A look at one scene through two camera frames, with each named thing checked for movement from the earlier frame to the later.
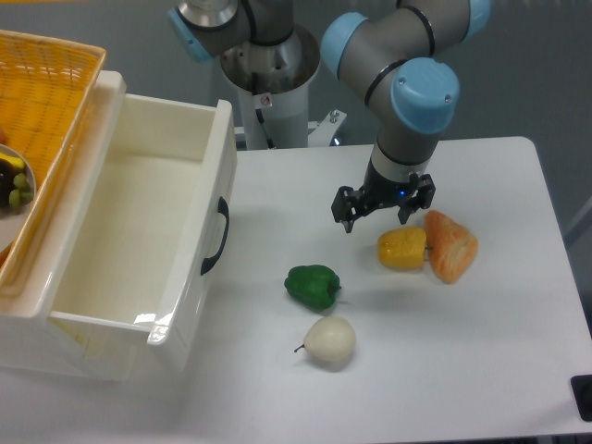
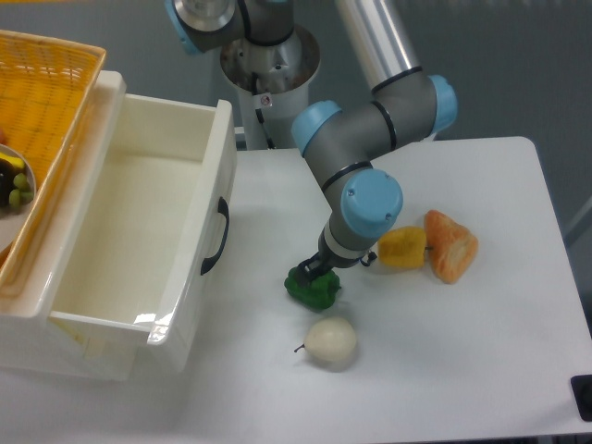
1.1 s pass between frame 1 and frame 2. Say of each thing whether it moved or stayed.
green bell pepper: stayed
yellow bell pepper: stayed
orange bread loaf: stayed
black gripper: moved
